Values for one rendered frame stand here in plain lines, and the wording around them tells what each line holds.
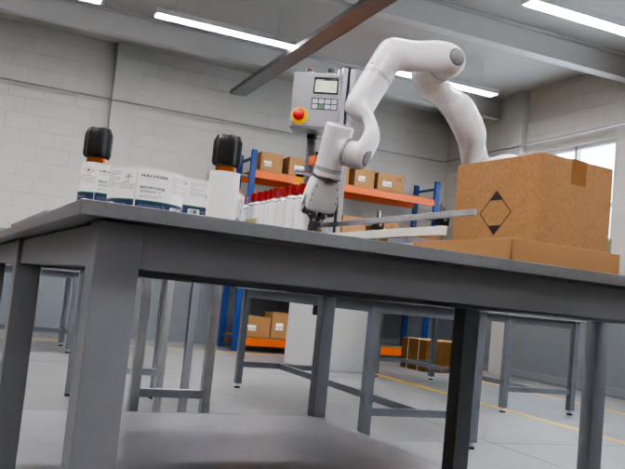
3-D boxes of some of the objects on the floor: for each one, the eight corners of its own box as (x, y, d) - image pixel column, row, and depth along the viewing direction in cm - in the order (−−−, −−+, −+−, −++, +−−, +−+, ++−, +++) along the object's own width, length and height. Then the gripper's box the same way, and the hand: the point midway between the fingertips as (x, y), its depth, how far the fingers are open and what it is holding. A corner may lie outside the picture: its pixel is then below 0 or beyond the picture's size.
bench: (366, 375, 786) (373, 299, 792) (432, 379, 817) (438, 305, 824) (500, 413, 584) (508, 311, 591) (581, 416, 616) (588, 319, 622)
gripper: (309, 173, 218) (294, 234, 223) (354, 181, 225) (339, 240, 229) (299, 167, 225) (285, 226, 229) (343, 175, 232) (328, 233, 236)
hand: (312, 227), depth 229 cm, fingers closed
